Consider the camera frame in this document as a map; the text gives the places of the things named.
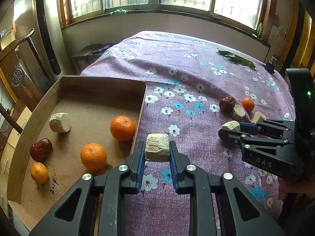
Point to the low wooden cabinet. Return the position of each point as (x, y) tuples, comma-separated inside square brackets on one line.
[(9, 138)]

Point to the purple floral tablecloth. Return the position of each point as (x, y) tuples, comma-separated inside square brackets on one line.
[(186, 78)]

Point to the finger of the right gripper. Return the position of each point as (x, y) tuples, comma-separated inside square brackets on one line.
[(261, 138), (263, 126)]

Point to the tall silver air conditioner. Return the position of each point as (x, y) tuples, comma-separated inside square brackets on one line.
[(53, 53)]

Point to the green bottle on sill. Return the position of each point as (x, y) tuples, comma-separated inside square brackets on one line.
[(259, 29)]

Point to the dark red date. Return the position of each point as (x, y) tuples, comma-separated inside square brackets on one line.
[(227, 104)]

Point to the green cloth on sill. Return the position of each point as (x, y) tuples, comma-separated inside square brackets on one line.
[(119, 11)]

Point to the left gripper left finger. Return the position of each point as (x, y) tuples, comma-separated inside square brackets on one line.
[(96, 199)]

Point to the small black object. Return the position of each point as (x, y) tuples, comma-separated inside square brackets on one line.
[(270, 65)]

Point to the small orange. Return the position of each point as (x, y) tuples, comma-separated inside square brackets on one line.
[(248, 104)]

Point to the wooden chair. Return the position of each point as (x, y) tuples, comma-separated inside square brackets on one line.
[(15, 79)]

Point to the green leafy vegetable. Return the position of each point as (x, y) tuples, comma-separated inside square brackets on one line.
[(236, 59)]

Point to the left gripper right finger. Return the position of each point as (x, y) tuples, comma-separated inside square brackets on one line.
[(218, 202)]

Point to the dark wooden stool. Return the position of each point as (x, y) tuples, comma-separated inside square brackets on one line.
[(101, 49), (85, 57)]

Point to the cardboard box tray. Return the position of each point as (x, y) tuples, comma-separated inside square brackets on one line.
[(92, 103)]

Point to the large white sugarcane chunk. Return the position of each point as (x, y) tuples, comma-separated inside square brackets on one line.
[(60, 122)]

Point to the round white chunk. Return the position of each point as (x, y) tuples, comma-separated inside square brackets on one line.
[(238, 112)]

